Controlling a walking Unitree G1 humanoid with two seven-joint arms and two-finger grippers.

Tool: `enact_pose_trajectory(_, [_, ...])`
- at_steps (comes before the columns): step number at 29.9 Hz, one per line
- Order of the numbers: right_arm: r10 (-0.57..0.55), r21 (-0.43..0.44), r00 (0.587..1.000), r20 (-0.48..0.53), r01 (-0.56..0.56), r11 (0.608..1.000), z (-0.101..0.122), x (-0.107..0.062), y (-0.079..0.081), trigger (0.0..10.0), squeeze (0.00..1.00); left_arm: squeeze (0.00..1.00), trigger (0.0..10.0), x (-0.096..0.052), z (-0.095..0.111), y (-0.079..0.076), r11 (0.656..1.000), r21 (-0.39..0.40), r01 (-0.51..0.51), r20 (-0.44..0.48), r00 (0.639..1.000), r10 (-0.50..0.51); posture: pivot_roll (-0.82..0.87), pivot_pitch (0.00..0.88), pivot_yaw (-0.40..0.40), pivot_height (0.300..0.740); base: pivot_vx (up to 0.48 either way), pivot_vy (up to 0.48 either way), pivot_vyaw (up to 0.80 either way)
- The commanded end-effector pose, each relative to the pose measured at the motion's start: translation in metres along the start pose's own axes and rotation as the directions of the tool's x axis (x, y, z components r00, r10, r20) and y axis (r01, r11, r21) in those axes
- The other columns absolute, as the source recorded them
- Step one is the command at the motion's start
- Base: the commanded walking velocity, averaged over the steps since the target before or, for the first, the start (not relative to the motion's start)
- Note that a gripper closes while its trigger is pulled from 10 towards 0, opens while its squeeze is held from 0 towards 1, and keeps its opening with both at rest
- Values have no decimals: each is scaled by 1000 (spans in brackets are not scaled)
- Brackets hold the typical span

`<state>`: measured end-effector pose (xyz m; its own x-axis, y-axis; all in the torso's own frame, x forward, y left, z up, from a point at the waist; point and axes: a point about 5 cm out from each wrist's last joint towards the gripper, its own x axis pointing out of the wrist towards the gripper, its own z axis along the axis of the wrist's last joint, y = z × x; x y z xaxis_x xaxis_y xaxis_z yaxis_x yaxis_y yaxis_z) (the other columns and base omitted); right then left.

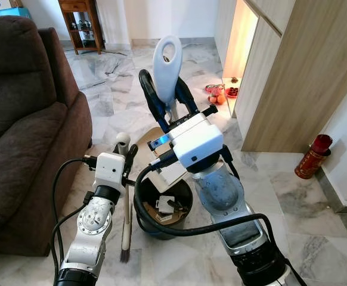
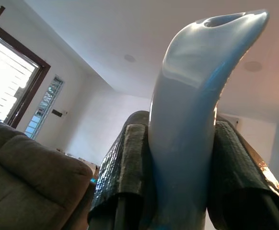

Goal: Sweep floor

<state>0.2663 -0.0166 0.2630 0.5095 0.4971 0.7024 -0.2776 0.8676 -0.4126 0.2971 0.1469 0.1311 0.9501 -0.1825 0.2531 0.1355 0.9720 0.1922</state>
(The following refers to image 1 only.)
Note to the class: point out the blue box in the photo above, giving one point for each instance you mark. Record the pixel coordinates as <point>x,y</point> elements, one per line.
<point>12,12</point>

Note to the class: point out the red offering dish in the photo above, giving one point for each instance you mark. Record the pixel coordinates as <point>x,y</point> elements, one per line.
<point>232,89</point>

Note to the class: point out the brown fabric sofa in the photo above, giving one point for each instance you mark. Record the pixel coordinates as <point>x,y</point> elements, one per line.
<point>24,131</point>

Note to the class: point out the brown cardboard piece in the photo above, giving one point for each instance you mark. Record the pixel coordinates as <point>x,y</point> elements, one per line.
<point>155,213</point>

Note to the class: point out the black round waste bin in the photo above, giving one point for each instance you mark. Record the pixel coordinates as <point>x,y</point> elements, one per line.
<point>149,229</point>

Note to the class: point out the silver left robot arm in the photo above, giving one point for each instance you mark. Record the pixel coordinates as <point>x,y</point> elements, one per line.
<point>93,220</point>

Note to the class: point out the dark wooden shelf stand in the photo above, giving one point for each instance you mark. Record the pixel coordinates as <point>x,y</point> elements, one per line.
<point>81,24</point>

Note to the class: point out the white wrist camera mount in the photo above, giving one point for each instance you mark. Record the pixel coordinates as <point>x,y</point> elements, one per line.
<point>194,140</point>
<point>110,170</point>

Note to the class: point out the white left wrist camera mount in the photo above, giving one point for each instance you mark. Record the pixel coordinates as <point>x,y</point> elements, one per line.
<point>110,170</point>

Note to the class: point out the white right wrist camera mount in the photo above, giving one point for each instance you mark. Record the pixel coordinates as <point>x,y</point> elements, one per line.
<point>194,140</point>

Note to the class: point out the tall light wooden cabinet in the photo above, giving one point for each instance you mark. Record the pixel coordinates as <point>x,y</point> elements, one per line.
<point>293,77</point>

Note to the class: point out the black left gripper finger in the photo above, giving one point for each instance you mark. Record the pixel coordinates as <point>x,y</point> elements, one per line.
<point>130,156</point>

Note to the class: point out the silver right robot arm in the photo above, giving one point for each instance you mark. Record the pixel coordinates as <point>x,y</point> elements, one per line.
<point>221,196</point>

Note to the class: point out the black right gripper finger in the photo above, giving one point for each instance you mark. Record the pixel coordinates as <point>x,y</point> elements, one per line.
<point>185,95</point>
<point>151,95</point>

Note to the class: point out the red plate with oranges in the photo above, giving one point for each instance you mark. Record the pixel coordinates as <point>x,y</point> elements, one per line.
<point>215,94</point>

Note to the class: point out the red cylindrical can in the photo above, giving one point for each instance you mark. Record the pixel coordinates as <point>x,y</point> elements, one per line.
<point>312,158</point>

